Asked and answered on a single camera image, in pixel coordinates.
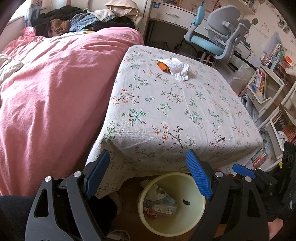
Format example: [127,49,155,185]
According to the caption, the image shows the white charger with cable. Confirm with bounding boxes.
[107,229,130,241]

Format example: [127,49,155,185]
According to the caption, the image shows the row of colourful books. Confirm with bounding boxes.
[253,68,267,95]

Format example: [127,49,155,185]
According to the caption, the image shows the white shelf cart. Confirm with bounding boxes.
[240,30,296,172]

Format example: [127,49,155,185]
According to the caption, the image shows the teal carton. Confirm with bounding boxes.
[162,193,176,204]

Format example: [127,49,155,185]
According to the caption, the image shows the yellow edged book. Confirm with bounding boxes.
[58,30,95,39]

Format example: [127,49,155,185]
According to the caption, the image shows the grey and blue office chair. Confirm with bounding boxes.
[184,0,251,64]

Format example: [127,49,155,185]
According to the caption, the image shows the pink duvet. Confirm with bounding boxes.
[0,25,145,196]

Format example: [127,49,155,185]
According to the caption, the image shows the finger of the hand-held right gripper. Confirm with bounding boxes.
[232,163,275,186]

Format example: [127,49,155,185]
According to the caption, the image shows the red and white wrapper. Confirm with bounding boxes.
[143,207,158,218]

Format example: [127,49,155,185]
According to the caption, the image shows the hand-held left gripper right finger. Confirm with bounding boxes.
[186,149,270,241]

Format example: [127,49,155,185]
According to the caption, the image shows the white crumpled cloth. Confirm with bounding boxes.
[0,53,25,84]

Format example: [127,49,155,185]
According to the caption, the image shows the clear plastic bottle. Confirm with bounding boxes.
[151,203,178,215]

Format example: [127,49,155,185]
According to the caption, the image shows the pile of loose papers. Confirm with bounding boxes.
[240,93,257,121]

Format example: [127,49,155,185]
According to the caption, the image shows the stack of thin books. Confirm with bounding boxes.
[251,146,270,169]

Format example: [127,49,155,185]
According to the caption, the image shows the white tissue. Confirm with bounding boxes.
[158,58,190,81]

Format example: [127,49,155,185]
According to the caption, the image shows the beige cloth bag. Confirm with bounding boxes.
[105,0,144,16]

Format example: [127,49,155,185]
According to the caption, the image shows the person's right forearm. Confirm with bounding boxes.
[268,218,285,241]

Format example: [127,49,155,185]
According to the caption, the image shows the crumpled white paper wad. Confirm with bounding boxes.
[146,185,167,202]

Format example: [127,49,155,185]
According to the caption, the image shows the pale yellow waste bin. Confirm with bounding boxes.
[138,172,206,237]

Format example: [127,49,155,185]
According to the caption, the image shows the white bed frame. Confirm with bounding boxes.
[135,16,149,44]

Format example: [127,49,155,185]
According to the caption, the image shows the floral tablecloth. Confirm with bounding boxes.
[85,45,264,200]

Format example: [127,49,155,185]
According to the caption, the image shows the pile of dark clothes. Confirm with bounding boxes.
[33,5,137,37]

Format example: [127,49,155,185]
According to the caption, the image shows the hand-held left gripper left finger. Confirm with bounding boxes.
[24,149,110,241]

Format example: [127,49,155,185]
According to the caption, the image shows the box of coloured pencils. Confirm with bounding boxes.
[272,111,296,139]

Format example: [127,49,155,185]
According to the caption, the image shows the white desk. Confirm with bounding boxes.
[147,0,255,33]

